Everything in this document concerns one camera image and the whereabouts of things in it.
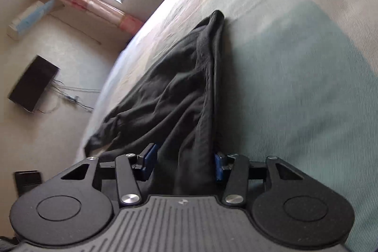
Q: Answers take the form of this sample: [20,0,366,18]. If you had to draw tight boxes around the dark grey pants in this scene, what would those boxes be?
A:
[84,10,234,196]

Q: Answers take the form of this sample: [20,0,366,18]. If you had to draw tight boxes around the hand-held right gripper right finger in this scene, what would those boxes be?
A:
[213,152,306,207]

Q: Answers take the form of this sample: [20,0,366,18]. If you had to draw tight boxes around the black wall television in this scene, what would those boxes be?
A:
[8,55,61,113]

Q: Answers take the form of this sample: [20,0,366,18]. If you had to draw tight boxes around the white air conditioner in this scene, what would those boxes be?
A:
[7,0,65,40]

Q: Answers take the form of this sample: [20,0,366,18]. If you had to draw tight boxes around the bed with patchwork sheet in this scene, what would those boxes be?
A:
[74,0,378,252]

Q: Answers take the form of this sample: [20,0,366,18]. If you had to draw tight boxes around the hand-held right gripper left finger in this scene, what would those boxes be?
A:
[59,143,158,207]

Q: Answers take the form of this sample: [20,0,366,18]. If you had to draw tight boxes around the pink striped curtain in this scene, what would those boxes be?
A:
[38,0,145,34]

